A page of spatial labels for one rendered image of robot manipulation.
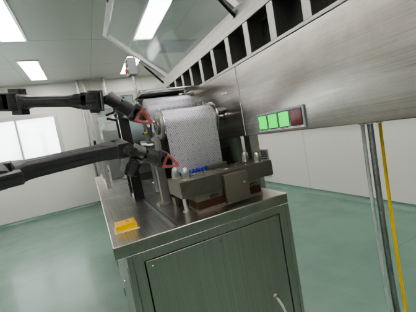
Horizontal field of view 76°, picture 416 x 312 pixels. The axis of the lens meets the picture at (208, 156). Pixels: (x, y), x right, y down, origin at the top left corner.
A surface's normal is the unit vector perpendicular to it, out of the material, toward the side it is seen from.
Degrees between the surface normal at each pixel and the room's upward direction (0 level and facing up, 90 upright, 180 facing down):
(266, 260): 90
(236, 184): 90
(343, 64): 90
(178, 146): 90
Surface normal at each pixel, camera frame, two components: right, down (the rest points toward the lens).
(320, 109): -0.90, 0.19
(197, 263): 0.41, 0.01
